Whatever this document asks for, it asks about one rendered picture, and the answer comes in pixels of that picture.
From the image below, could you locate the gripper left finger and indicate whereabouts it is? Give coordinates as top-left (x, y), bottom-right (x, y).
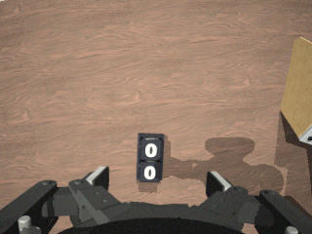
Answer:
top-left (0, 166), bottom-right (141, 234)

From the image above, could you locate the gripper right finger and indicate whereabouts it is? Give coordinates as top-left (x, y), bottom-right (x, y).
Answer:
top-left (180, 172), bottom-right (312, 234)

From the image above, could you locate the black number cube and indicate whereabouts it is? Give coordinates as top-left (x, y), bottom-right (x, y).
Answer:
top-left (140, 137), bottom-right (162, 161)
top-left (139, 160), bottom-right (161, 182)

